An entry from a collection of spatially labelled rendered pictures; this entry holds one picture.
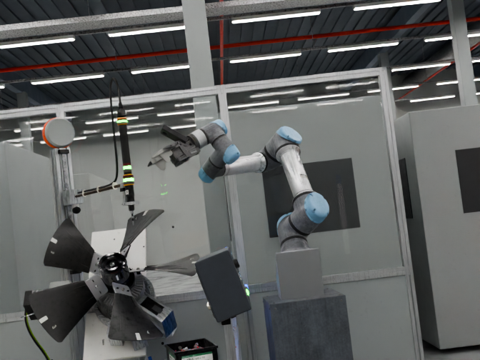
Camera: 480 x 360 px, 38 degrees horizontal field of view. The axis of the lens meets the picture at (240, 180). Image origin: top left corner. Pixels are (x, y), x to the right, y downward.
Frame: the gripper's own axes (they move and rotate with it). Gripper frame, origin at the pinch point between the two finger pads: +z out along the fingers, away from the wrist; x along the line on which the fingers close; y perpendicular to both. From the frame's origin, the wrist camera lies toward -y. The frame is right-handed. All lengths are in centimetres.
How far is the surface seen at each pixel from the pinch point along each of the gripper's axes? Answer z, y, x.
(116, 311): 41, 43, 14
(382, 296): -87, 108, 61
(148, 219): 5.0, 15.9, 30.2
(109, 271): 33.0, 27.3, 21.9
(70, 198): 19, -18, 70
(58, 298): 55, 26, 27
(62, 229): 36, -1, 41
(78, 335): 46, 38, 97
